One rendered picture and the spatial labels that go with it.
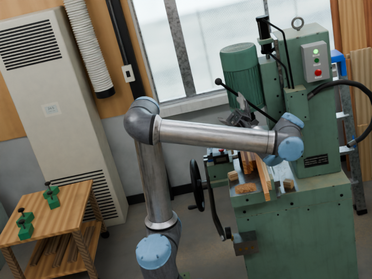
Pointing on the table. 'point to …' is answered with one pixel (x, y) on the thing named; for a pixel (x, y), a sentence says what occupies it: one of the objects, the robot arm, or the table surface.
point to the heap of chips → (245, 187)
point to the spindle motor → (242, 74)
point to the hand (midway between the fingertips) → (228, 104)
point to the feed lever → (245, 99)
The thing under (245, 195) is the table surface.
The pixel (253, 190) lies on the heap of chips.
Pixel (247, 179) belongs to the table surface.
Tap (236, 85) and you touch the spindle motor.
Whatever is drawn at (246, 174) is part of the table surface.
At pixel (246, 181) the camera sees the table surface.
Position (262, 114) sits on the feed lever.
